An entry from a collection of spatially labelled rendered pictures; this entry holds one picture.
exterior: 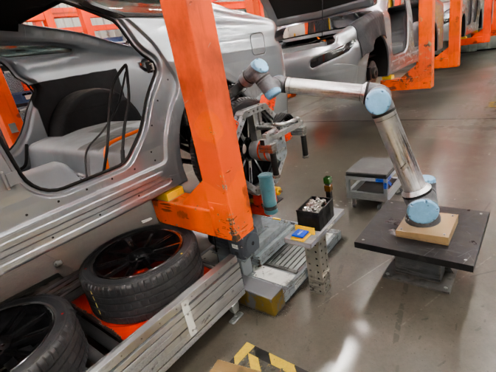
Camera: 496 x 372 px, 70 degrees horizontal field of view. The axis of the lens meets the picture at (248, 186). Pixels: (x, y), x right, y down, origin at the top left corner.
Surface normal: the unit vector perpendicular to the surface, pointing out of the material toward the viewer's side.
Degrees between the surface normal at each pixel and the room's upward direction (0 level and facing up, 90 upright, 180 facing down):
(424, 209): 95
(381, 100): 83
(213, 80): 90
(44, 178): 50
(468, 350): 0
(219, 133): 90
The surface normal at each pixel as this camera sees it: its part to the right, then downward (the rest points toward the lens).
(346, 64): 0.13, 0.33
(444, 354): -0.18, -0.92
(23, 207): 0.78, 0.13
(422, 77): -0.61, 0.39
